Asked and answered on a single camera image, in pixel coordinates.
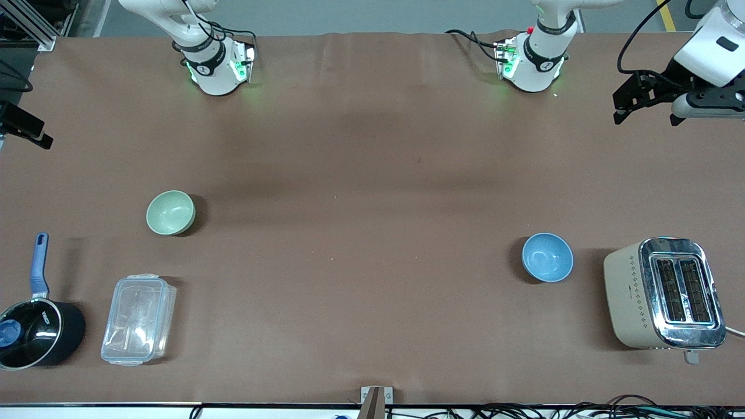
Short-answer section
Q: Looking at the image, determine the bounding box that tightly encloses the black left base cable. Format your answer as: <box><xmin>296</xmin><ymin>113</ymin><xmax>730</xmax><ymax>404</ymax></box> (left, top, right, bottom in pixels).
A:
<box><xmin>445</xmin><ymin>29</ymin><xmax>506</xmax><ymax>59</ymax></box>

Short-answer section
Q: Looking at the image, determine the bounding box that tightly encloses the metal bracket with post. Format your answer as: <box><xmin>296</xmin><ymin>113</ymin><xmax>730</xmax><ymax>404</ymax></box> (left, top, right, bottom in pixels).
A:
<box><xmin>360</xmin><ymin>386</ymin><xmax>394</xmax><ymax>419</ymax></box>

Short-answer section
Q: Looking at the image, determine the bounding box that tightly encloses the green bowl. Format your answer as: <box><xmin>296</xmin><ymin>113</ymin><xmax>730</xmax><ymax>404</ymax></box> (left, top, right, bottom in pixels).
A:
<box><xmin>146</xmin><ymin>190</ymin><xmax>197</xmax><ymax>236</ymax></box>

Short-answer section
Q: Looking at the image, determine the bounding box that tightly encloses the beige chrome toaster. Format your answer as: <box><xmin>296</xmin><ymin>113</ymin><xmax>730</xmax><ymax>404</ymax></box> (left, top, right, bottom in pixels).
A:
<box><xmin>603</xmin><ymin>237</ymin><xmax>728</xmax><ymax>365</ymax></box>

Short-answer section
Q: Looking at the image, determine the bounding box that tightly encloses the black right base cable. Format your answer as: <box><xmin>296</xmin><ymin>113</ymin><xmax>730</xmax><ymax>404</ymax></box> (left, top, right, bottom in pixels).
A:
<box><xmin>172</xmin><ymin>0</ymin><xmax>258</xmax><ymax>56</ymax></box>

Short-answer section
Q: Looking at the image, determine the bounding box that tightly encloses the black cable bundle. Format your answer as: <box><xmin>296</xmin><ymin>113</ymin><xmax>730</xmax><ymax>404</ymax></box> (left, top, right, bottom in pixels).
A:
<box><xmin>431</xmin><ymin>395</ymin><xmax>745</xmax><ymax>419</ymax></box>

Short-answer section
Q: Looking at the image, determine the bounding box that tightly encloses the brown table cover mat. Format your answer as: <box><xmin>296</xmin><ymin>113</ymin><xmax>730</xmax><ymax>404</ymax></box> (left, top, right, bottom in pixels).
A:
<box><xmin>0</xmin><ymin>30</ymin><xmax>745</xmax><ymax>406</ymax></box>

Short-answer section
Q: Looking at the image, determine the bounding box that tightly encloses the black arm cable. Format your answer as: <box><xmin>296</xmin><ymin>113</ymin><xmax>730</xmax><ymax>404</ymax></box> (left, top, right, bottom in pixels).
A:
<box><xmin>617</xmin><ymin>0</ymin><xmax>673</xmax><ymax>75</ymax></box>
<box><xmin>0</xmin><ymin>58</ymin><xmax>33</xmax><ymax>94</ymax></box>

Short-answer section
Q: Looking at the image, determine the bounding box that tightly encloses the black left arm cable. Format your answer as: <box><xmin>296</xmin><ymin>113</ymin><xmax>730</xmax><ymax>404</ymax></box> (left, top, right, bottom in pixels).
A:
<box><xmin>617</xmin><ymin>0</ymin><xmax>673</xmax><ymax>75</ymax></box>

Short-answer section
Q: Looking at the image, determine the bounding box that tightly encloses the blue bowl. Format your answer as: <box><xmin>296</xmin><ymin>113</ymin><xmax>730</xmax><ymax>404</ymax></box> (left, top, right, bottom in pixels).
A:
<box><xmin>521</xmin><ymin>233</ymin><xmax>574</xmax><ymax>283</ymax></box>

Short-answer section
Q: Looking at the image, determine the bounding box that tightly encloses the glass lid blue knob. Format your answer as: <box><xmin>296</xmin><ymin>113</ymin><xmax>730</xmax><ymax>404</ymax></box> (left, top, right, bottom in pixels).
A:
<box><xmin>0</xmin><ymin>300</ymin><xmax>62</xmax><ymax>368</ymax></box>

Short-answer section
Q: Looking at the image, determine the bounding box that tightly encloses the clear plastic food container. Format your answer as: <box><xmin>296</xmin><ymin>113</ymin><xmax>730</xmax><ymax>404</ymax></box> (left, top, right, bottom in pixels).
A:
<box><xmin>101</xmin><ymin>274</ymin><xmax>177</xmax><ymax>367</ymax></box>

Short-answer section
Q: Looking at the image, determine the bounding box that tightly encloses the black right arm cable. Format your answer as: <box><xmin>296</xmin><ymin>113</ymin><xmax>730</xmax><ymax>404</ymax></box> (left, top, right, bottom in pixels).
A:
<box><xmin>0</xmin><ymin>58</ymin><xmax>33</xmax><ymax>94</ymax></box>

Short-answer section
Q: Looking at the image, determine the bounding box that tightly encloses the aluminium frame profile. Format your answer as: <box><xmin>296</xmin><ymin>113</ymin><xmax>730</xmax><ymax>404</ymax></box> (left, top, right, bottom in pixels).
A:
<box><xmin>0</xmin><ymin>0</ymin><xmax>79</xmax><ymax>53</ymax></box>

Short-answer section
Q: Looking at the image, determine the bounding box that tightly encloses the black saucepan blue handle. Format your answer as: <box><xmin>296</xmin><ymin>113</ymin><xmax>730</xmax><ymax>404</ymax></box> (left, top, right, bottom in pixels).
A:
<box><xmin>0</xmin><ymin>233</ymin><xmax>87</xmax><ymax>371</ymax></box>

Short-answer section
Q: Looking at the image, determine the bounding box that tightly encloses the black base cable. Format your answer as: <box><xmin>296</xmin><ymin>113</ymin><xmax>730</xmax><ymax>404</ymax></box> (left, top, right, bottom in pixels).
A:
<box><xmin>445</xmin><ymin>29</ymin><xmax>506</xmax><ymax>59</ymax></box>
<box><xmin>172</xmin><ymin>0</ymin><xmax>258</xmax><ymax>56</ymax></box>

